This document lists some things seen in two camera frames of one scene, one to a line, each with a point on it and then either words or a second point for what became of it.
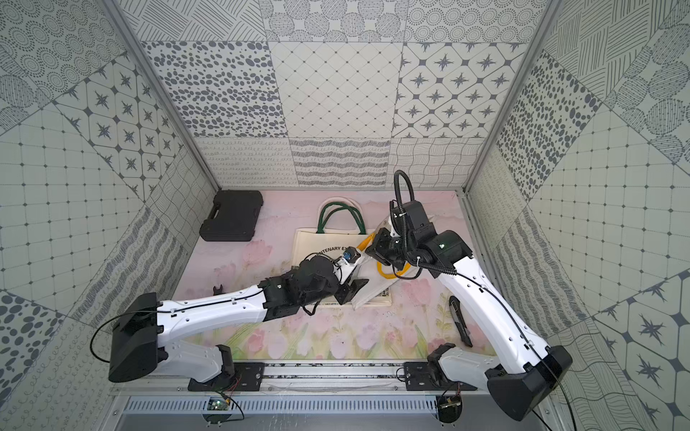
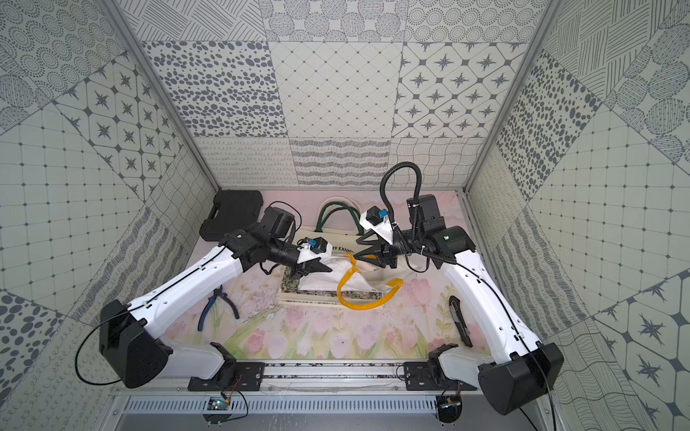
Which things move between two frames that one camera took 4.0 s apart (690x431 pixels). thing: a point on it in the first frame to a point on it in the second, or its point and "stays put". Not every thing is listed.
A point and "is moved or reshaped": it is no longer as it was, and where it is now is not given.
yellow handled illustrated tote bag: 371,277 is moved or reshaped
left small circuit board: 217,403 stays put
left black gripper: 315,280 to 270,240
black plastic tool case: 234,216 stays put
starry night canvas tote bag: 338,198 stays put
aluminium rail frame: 313,380 stays put
